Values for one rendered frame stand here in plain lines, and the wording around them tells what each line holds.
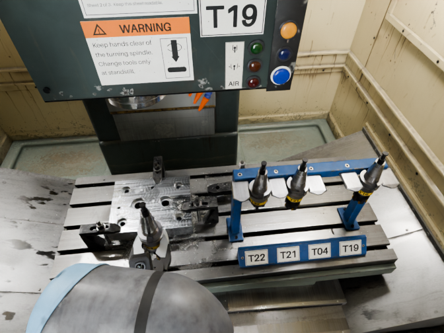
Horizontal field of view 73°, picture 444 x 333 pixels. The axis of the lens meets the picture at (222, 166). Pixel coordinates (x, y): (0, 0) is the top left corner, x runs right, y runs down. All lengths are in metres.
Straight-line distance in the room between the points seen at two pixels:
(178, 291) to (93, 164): 1.58
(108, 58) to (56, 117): 1.53
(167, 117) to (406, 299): 1.19
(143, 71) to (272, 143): 1.47
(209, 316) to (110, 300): 0.12
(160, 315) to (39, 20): 0.43
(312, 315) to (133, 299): 0.95
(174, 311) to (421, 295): 1.09
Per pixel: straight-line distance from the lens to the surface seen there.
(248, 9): 0.50
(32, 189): 1.77
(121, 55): 0.53
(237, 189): 0.87
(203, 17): 0.50
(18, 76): 1.94
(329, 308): 1.31
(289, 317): 1.24
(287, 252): 1.09
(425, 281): 1.38
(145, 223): 0.77
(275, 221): 1.20
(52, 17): 0.53
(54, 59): 0.56
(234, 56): 0.53
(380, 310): 1.35
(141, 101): 0.73
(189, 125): 1.45
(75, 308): 0.43
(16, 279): 1.55
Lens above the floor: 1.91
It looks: 48 degrees down
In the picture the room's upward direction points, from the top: straight up
